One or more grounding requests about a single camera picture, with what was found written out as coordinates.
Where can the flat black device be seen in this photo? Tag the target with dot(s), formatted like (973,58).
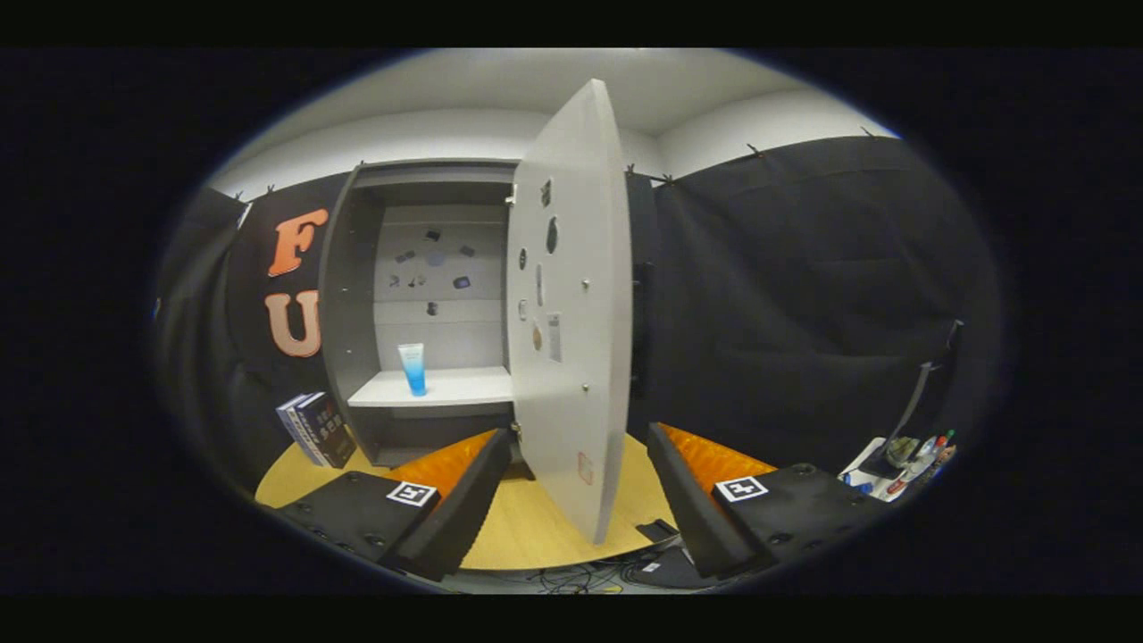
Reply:
(665,567)

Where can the blue squeeze tube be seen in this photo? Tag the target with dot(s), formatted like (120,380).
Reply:
(412,371)

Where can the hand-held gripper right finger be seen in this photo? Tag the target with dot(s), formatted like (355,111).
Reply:
(692,505)

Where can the white and blue book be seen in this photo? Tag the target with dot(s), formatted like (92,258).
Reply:
(296,427)

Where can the small clear jar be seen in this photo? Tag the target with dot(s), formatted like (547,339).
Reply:
(902,451)

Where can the grey cabinet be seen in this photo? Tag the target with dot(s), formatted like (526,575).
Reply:
(344,313)

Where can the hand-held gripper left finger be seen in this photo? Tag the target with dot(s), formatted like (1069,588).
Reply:
(455,513)

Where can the red capped bottle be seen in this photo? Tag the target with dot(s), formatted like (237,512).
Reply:
(939,451)

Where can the dark blue book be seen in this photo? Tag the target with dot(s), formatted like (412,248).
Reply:
(329,429)

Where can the black pole stand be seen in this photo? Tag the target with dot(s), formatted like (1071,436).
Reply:
(920,384)

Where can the black backdrop cloth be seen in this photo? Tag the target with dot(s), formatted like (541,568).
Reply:
(786,313)

